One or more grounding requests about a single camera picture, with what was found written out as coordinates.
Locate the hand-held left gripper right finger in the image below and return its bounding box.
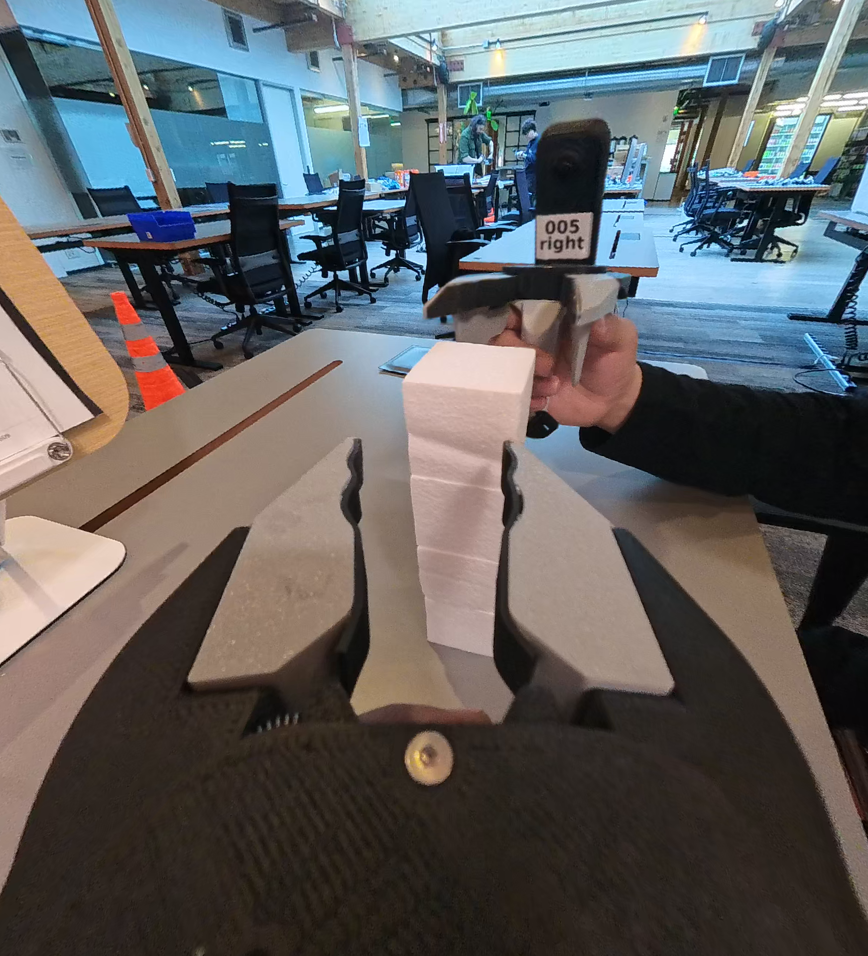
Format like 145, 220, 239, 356
494, 441, 676, 727

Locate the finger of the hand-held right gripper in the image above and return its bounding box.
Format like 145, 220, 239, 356
452, 308, 514, 346

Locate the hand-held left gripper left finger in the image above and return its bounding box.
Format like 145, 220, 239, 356
187, 438, 371, 694

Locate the person's right forearm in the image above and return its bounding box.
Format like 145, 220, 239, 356
579, 362, 868, 527

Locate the person's right hand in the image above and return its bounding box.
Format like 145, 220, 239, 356
490, 312, 644, 434

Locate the grey flat pouch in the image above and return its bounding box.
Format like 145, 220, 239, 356
377, 345, 444, 376

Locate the wood-edged background desk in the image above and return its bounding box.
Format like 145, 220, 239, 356
460, 198, 661, 301

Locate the wooden top background desk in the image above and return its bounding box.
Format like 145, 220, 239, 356
710, 178, 832, 264
24, 196, 308, 372

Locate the white wooden document stand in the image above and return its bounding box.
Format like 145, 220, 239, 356
0, 134, 130, 703

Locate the orange traffic cone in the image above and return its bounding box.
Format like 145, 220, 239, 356
110, 291, 188, 412

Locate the person's dark clothing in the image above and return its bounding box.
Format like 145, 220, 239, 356
798, 626, 868, 956

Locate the blue storage bin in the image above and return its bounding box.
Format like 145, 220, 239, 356
127, 211, 196, 244

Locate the printed instruction sheet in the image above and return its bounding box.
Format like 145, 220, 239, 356
0, 232, 104, 495

